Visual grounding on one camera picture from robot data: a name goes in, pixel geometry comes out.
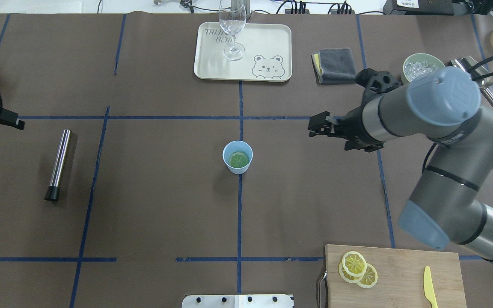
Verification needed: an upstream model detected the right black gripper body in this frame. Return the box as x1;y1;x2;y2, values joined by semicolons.
337;68;401;152

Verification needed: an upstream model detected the lemon slice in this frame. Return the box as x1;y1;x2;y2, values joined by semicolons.
229;151;250;169
341;250;367;277

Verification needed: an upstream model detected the steel muddler black tip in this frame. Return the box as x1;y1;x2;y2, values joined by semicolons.
44;129;71;201

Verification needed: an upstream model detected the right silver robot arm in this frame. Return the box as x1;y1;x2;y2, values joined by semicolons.
308;67;493;264

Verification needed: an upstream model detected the light blue cup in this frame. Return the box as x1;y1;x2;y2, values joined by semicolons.
222;140;254;174

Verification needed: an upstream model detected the green bowl with ice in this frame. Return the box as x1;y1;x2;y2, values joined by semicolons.
401;53;445;84

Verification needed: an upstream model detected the grey folded cloth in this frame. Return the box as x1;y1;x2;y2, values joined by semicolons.
311;47;357;85

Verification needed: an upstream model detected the beige bear tray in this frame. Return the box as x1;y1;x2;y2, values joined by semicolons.
193;22;293;82

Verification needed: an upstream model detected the wine glass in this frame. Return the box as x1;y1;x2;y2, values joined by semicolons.
218;0;247;61

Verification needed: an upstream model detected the wooden cutting board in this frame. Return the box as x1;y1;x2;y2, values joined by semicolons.
324;244;467;308

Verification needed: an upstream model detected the yellow plastic knife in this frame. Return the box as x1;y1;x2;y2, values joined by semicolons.
423;266;438;308

